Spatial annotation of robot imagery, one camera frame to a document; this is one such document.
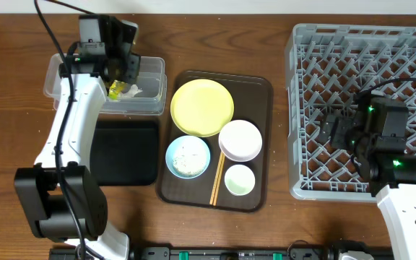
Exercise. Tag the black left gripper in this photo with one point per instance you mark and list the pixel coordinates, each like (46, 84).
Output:
(133, 68)

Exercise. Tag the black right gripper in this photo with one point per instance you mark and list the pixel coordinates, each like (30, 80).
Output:
(338, 131)

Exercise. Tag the green orange snack wrapper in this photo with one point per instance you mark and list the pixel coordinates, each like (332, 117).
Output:
(116, 89)

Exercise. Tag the white tissue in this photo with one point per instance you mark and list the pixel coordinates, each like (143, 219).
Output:
(131, 93)

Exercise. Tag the white pink bowl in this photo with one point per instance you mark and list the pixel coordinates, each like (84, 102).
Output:
(240, 141)

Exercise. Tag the small light green bowl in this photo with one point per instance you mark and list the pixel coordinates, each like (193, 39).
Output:
(239, 180)

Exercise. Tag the light blue bowl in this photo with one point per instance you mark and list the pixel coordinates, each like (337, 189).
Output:
(186, 141)

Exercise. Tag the rice grains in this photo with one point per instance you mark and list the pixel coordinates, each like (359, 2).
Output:
(189, 162)

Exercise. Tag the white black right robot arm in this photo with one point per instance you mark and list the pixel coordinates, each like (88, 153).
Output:
(376, 138)

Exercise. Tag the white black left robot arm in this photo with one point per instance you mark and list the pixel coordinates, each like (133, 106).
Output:
(59, 196)

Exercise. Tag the grey dishwasher rack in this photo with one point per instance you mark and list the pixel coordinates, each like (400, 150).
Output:
(325, 66)

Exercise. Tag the clear plastic bin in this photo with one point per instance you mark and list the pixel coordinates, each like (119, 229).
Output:
(149, 81)

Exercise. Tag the black rectangular tray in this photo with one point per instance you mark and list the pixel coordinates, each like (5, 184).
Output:
(125, 153)

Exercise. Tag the yellow round plate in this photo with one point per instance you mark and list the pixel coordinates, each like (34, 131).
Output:
(201, 107)

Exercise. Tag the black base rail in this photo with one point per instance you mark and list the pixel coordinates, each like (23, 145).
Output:
(300, 250)

